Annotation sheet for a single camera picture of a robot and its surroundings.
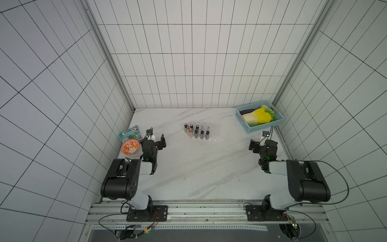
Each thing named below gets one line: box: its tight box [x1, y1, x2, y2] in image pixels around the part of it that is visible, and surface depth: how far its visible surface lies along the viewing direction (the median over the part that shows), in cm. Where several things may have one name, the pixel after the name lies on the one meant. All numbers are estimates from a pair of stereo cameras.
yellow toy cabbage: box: [241, 104, 277, 128], surface depth 108 cm
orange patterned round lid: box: [120, 139, 140, 156], surface depth 97 cm
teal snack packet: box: [118, 125, 143, 144], surface depth 103 cm
